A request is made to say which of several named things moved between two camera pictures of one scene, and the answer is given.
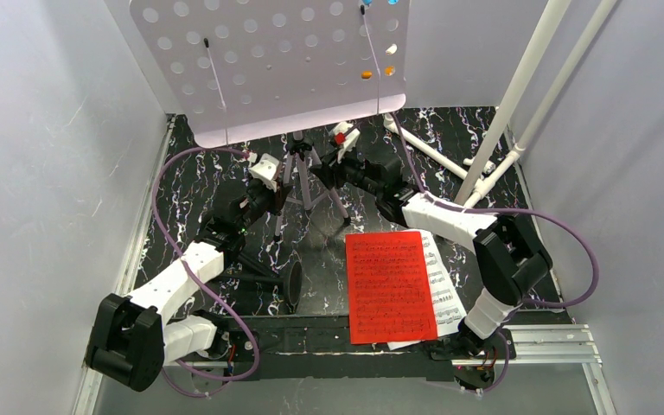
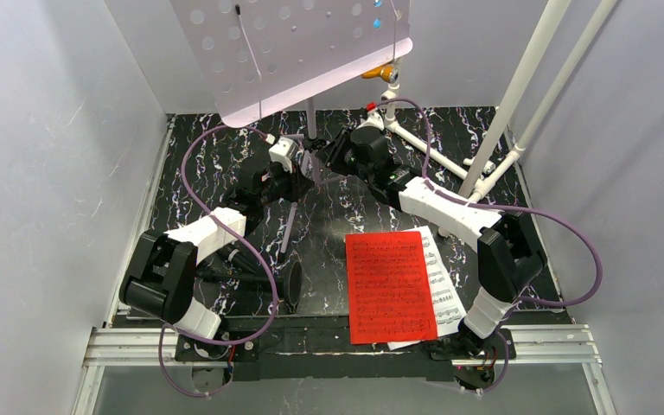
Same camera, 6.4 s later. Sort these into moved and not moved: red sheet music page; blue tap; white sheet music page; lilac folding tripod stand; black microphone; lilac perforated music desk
Moved: lilac folding tripod stand; blue tap; lilac perforated music desk
Not moved: red sheet music page; black microphone; white sheet music page
